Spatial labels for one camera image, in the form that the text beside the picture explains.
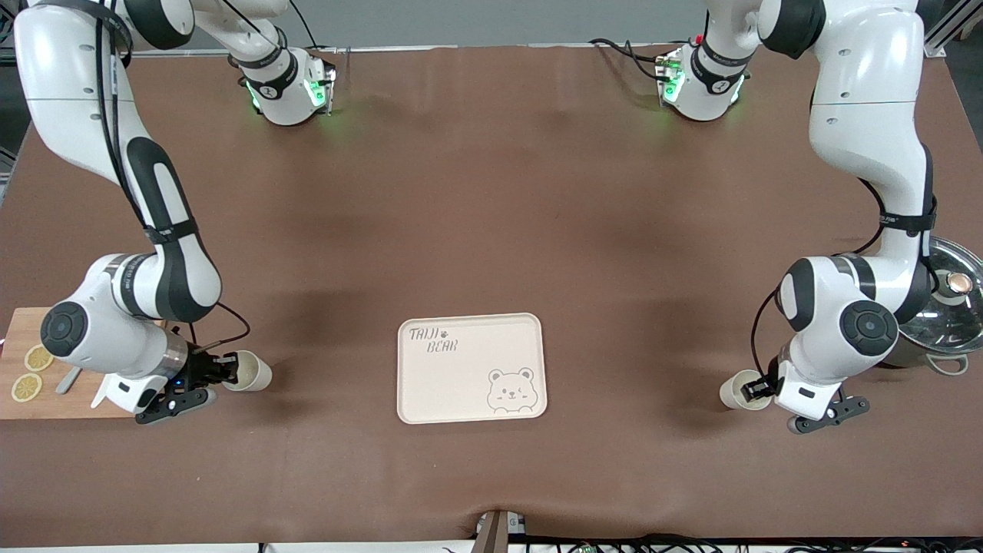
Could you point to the grey metal table bracket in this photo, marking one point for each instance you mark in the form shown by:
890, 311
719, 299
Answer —
495, 534

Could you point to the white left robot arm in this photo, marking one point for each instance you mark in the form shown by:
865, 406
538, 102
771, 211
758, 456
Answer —
868, 92

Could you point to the white plastic knife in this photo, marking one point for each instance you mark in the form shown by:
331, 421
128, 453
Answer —
98, 399

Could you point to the glass pot lid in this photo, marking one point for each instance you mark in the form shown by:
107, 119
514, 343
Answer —
956, 307

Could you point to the grey plastic knife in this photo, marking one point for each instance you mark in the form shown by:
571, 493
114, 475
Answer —
67, 382

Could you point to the bamboo cutting board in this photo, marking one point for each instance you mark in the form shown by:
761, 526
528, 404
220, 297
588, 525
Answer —
46, 408

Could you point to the white IKEA cup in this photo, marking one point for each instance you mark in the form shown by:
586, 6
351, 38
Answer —
733, 392
253, 372

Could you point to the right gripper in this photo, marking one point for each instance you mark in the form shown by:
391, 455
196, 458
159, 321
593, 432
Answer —
201, 370

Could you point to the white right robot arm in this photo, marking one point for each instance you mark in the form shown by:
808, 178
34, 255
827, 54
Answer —
77, 100

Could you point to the yellow lemon slice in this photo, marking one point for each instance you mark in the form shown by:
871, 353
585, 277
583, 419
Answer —
27, 387
34, 361

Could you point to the beige bear print tray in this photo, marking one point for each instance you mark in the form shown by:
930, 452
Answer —
468, 384

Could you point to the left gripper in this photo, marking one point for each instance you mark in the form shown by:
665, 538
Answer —
762, 386

